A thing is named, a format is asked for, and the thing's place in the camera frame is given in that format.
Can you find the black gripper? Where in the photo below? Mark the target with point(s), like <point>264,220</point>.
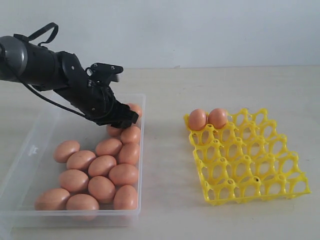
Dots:
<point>99,105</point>

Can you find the brown egg placed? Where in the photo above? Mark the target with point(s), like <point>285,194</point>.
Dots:
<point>218,118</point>
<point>113,131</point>
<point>197,119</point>

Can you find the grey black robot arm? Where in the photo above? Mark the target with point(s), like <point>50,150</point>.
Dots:
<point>39,67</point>

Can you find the brown egg far right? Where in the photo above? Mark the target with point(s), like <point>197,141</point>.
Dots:
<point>131,134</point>

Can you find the brown egg far corner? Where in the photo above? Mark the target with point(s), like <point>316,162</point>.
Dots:
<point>136,108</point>

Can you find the brown egg middle row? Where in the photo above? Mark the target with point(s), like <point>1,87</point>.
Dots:
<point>110,146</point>

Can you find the brown egg middle right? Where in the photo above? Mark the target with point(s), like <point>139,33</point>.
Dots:
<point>129,154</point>

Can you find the brown egg centre right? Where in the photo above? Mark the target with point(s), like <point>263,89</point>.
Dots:
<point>124,174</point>

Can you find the brown egg lower centre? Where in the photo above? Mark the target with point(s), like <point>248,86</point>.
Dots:
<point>102,189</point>

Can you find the brown egg near right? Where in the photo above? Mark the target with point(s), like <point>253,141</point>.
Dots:
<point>126,198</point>

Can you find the brown egg lower left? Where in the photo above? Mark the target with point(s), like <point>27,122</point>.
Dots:
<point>73,180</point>

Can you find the brown egg near centre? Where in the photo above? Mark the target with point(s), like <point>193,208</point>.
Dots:
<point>83,202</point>

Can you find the clear plastic bin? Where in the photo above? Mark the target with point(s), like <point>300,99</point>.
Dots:
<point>35,171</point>

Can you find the brown egg near left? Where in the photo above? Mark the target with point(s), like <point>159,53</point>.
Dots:
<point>54,199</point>

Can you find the yellow plastic egg tray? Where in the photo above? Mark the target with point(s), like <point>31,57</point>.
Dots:
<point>246,160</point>

